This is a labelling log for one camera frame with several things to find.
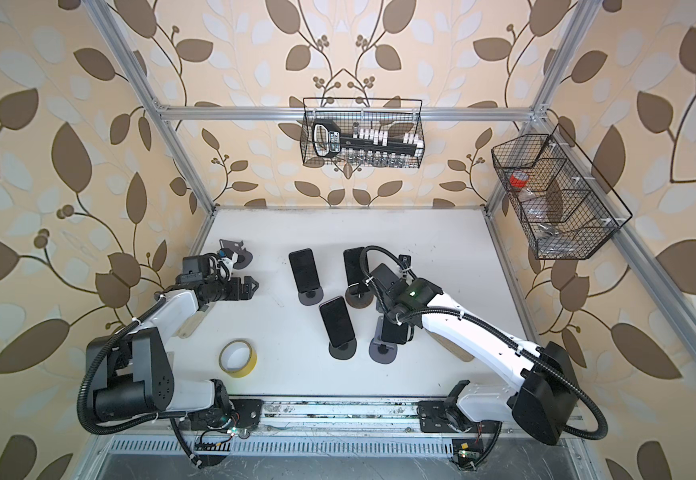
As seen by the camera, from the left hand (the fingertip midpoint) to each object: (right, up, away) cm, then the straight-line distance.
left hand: (242, 281), depth 91 cm
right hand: (+46, -4, -11) cm, 47 cm away
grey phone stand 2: (+20, -6, +5) cm, 22 cm away
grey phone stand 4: (+42, -19, -7) cm, 47 cm away
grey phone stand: (-3, +7, +11) cm, 14 cm away
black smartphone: (+34, +7, -4) cm, 35 cm away
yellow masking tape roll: (+2, -21, -7) cm, 22 cm away
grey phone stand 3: (+32, -19, -6) cm, 38 cm away
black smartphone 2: (+30, -8, -14) cm, 34 cm away
